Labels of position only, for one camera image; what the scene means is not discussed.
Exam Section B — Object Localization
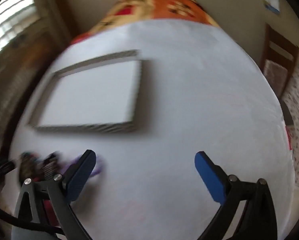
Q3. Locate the wooden chair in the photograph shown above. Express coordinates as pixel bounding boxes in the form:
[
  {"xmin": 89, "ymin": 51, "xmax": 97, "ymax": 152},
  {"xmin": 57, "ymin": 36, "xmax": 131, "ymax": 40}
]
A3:
[{"xmin": 261, "ymin": 22, "xmax": 299, "ymax": 98}]

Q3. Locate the brown slatted wooden door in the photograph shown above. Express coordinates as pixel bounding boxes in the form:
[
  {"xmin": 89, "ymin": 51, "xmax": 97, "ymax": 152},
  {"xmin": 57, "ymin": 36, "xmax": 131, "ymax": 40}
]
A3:
[{"xmin": 0, "ymin": 37, "xmax": 70, "ymax": 155}]

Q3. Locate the purple spiral hair tie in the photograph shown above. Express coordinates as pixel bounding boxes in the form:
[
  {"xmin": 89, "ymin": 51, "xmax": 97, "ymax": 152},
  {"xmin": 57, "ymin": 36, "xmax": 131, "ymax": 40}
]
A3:
[{"xmin": 64, "ymin": 155, "xmax": 105, "ymax": 179}]

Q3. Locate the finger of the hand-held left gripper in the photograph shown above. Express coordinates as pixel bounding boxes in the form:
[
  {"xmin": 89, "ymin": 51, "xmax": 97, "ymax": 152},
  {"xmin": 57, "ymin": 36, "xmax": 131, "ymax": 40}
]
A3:
[{"xmin": 0, "ymin": 160, "xmax": 16, "ymax": 188}]

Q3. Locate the black cable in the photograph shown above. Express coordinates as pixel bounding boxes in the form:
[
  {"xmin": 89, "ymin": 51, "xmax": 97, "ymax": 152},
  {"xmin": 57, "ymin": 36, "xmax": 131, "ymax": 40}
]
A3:
[{"xmin": 0, "ymin": 202, "xmax": 65, "ymax": 235}]

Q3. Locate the striped rim white tray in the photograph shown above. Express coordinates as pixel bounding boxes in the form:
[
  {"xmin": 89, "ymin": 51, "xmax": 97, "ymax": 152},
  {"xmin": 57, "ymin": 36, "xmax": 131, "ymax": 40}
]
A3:
[{"xmin": 27, "ymin": 49, "xmax": 142, "ymax": 133}]

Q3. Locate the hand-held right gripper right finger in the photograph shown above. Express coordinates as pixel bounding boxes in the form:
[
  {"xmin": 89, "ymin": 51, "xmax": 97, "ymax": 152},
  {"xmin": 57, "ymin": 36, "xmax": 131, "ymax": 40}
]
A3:
[{"xmin": 195, "ymin": 151, "xmax": 277, "ymax": 240}]

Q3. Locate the window with blinds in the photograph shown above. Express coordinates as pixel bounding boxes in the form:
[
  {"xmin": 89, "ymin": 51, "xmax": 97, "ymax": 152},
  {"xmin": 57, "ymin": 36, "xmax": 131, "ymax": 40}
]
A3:
[{"xmin": 0, "ymin": 0, "xmax": 40, "ymax": 65}]

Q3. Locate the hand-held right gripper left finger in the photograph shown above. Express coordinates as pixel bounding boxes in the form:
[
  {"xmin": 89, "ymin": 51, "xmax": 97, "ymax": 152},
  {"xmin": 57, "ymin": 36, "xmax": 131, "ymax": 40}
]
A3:
[{"xmin": 13, "ymin": 149, "xmax": 97, "ymax": 240}]

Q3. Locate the orange printed blanket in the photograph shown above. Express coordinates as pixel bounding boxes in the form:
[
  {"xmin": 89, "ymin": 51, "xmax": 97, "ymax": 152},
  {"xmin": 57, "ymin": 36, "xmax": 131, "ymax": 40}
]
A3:
[{"xmin": 71, "ymin": 0, "xmax": 220, "ymax": 45}]

